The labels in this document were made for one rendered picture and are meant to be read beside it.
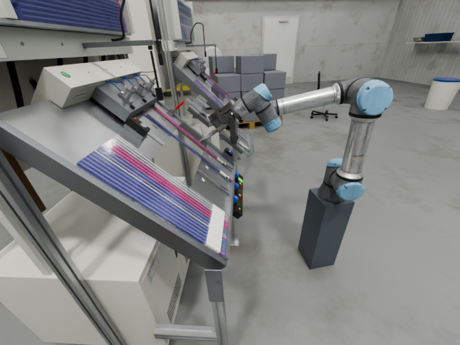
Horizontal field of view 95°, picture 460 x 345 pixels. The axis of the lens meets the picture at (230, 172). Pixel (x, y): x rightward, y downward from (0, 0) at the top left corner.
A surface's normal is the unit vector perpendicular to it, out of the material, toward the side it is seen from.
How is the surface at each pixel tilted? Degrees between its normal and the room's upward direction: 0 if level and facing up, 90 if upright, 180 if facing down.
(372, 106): 83
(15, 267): 0
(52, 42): 90
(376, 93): 83
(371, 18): 90
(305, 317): 0
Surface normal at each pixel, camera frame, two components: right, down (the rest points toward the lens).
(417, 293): -0.04, -0.86
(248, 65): 0.22, 0.49
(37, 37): 1.00, 0.00
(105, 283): -0.06, 0.51
